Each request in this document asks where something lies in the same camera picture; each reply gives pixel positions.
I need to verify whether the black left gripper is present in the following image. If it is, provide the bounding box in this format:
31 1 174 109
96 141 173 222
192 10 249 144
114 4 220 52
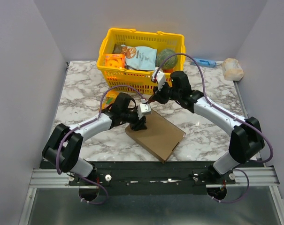
121 108 148 132

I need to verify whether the brown cardboard express box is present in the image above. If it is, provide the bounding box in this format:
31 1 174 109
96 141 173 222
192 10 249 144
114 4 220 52
125 111 185 164

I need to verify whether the red black utility knife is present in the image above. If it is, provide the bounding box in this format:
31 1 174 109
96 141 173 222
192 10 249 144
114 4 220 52
146 93 159 104

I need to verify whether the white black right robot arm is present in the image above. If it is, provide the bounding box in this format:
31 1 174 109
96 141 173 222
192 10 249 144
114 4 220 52
151 71 265 184

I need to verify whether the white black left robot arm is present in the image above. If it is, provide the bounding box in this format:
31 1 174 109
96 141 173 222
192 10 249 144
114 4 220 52
42 93 151 185

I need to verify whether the orange snack box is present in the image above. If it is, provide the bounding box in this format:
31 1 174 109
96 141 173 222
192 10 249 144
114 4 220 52
105 54 125 68

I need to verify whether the orange fruit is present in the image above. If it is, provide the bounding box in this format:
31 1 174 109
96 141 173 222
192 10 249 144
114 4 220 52
163 68 174 73

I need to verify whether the yellow plastic shopping basket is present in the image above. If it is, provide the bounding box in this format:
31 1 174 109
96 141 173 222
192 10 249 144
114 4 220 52
96 28 185 96

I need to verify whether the orange gummy candy bag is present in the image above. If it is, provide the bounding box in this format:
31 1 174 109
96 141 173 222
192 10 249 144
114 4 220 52
99 90 119 112

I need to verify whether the green netted melon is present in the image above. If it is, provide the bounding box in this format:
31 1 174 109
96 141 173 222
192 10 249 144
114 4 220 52
155 48 179 70

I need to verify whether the light blue cassava chips bag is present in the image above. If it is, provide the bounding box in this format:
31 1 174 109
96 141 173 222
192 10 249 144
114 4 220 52
121 45 157 71

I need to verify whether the blue flat package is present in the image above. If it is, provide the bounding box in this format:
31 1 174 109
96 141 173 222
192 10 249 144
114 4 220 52
194 58 216 68

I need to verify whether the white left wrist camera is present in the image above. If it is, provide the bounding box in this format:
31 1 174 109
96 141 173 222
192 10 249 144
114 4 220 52
137 103 152 119

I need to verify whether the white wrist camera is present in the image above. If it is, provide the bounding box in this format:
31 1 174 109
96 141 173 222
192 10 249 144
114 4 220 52
137 103 152 119
151 71 166 91

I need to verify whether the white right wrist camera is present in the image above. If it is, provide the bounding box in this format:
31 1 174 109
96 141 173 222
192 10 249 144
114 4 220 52
151 71 166 91

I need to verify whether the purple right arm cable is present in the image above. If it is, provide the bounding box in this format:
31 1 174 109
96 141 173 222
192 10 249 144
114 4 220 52
153 53 274 203

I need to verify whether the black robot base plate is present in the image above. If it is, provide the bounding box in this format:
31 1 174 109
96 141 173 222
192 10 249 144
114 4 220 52
69 160 236 196

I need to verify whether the aluminium frame rail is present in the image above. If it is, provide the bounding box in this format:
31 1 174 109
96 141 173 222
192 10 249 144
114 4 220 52
19 167 284 225

